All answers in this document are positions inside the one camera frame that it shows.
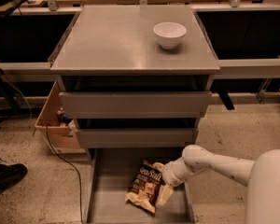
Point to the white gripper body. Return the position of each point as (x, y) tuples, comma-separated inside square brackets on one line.
[(169, 175)]

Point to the brown sea salt chip bag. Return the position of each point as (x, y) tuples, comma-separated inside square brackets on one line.
[(144, 190)]

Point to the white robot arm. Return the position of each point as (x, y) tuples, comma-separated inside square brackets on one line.
[(261, 177)]

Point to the grey open bottom drawer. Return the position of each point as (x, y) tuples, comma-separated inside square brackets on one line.
[(112, 172)]

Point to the grey middle drawer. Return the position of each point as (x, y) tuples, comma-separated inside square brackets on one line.
[(120, 138)]

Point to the grey drawer cabinet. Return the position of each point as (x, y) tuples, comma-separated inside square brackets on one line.
[(135, 76)]

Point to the grey top drawer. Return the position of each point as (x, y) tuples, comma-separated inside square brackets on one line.
[(135, 105)]

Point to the cardboard box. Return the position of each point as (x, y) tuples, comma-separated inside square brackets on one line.
[(62, 137)]

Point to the white ceramic bowl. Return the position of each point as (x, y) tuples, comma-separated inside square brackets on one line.
[(169, 34)]

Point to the black boot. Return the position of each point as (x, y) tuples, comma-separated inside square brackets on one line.
[(10, 175)]

